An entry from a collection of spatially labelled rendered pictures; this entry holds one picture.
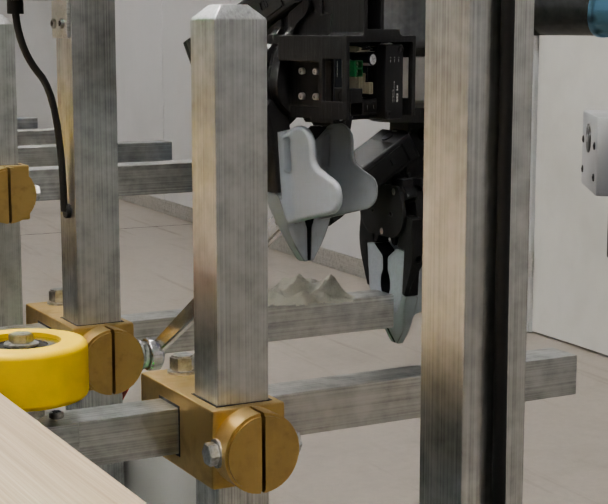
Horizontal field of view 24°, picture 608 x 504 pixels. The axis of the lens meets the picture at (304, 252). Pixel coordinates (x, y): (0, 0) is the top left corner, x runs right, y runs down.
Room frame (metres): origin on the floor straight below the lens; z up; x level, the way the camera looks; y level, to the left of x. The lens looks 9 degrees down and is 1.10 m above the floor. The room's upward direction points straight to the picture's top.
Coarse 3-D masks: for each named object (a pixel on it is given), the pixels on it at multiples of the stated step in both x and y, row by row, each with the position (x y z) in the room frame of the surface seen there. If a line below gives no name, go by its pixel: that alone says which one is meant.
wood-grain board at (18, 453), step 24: (0, 408) 0.73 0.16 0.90; (0, 432) 0.68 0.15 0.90; (24, 432) 0.68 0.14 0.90; (48, 432) 0.68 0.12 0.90; (0, 456) 0.64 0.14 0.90; (24, 456) 0.64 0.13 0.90; (48, 456) 0.64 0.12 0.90; (72, 456) 0.64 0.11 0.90; (0, 480) 0.61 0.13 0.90; (24, 480) 0.61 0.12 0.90; (48, 480) 0.61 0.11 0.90; (72, 480) 0.61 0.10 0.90; (96, 480) 0.61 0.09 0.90
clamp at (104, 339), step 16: (32, 304) 1.17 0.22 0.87; (32, 320) 1.16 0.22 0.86; (48, 320) 1.12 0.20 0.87; (64, 320) 1.10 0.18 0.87; (96, 336) 1.06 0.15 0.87; (112, 336) 1.07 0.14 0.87; (128, 336) 1.07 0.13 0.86; (96, 352) 1.06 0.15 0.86; (112, 352) 1.07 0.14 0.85; (128, 352) 1.07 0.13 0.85; (96, 368) 1.06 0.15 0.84; (112, 368) 1.07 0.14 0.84; (128, 368) 1.07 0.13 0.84; (96, 384) 1.06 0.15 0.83; (112, 384) 1.06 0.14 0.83; (128, 384) 1.07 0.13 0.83
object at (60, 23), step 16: (16, 0) 1.07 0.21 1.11; (32, 0) 1.10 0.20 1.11; (48, 0) 1.10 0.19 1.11; (64, 0) 1.08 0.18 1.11; (16, 16) 1.08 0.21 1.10; (64, 16) 1.08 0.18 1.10; (16, 32) 1.08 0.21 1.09; (64, 32) 1.08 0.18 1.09; (32, 64) 1.08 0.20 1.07; (48, 96) 1.09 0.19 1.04; (64, 160) 1.09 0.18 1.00; (64, 176) 1.09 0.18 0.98; (64, 192) 1.09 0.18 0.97; (64, 208) 1.09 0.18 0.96
